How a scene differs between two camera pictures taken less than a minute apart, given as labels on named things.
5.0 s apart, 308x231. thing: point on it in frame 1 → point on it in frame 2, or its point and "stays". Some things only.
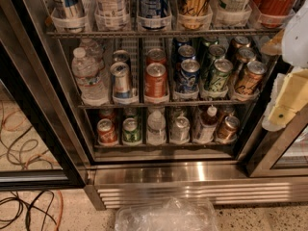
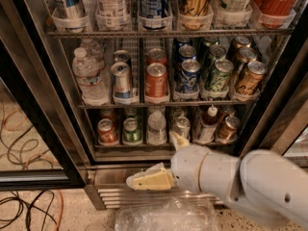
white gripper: (297, 38) → (185, 169)
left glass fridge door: (38, 146) stays
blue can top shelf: (154, 8) stays
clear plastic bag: (173, 214) stays
